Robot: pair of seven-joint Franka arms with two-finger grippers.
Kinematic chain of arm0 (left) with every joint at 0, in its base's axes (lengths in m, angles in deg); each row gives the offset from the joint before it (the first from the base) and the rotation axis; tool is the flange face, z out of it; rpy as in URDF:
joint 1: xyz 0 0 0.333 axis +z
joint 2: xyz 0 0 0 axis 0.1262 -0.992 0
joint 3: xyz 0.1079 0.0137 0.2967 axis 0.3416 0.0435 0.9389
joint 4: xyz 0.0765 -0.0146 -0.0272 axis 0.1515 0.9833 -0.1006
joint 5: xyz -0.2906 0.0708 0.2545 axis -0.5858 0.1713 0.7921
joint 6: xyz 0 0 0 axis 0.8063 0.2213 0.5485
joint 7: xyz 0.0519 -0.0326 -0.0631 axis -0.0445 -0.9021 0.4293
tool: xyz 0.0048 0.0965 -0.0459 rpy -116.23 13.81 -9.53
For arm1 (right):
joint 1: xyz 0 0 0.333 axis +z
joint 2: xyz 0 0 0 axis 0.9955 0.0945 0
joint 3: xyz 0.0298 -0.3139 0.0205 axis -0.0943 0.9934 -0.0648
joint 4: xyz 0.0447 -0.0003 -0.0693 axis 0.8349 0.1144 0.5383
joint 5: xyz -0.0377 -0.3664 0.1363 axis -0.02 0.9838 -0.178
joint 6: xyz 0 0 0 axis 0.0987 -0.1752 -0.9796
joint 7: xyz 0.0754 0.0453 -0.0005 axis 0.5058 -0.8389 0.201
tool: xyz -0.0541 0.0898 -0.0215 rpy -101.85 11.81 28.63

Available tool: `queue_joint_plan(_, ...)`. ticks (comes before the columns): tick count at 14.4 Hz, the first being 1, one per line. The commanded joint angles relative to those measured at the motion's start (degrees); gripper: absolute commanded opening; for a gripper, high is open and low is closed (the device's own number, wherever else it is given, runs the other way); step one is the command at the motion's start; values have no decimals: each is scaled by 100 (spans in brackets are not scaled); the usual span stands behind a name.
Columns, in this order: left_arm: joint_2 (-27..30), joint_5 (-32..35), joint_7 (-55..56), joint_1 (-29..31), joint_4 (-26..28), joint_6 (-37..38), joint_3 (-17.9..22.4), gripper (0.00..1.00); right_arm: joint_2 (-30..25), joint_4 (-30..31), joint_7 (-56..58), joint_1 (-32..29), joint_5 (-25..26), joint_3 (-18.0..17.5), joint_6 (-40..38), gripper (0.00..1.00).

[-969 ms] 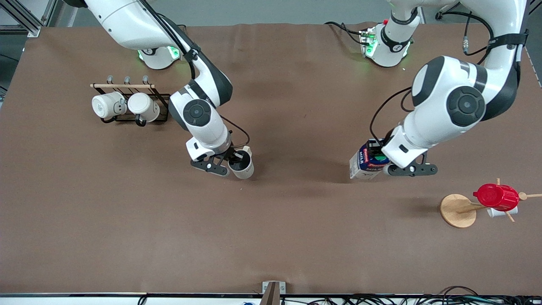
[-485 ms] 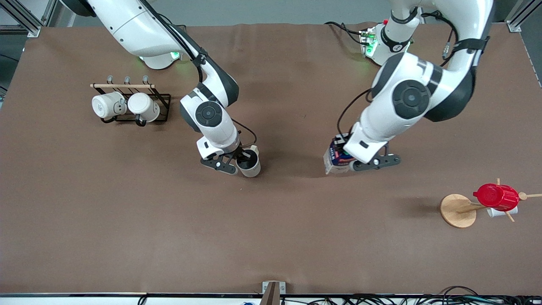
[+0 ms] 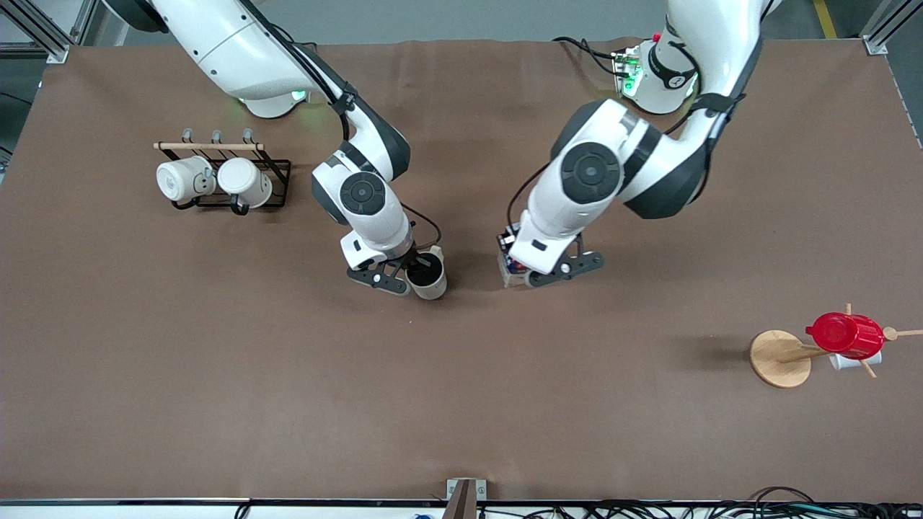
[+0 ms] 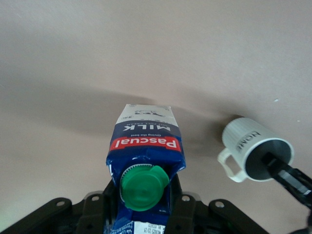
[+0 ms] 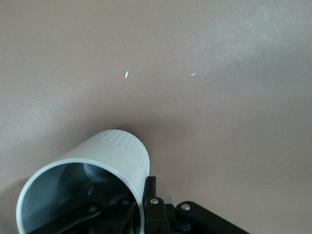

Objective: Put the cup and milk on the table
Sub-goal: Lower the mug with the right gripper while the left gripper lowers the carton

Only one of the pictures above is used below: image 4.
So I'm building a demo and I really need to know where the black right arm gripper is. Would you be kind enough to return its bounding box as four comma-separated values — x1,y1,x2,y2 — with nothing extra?
261,152,312,234

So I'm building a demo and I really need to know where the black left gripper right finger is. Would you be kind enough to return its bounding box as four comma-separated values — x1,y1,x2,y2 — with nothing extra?
165,174,269,234

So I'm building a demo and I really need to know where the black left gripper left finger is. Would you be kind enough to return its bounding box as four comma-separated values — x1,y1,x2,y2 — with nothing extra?
0,179,119,234

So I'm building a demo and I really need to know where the white ribbed HOME mug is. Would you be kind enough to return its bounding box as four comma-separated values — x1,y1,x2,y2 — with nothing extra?
217,117,295,183

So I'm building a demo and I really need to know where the blue Pascal milk carton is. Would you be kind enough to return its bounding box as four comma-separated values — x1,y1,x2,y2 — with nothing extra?
103,104,187,234

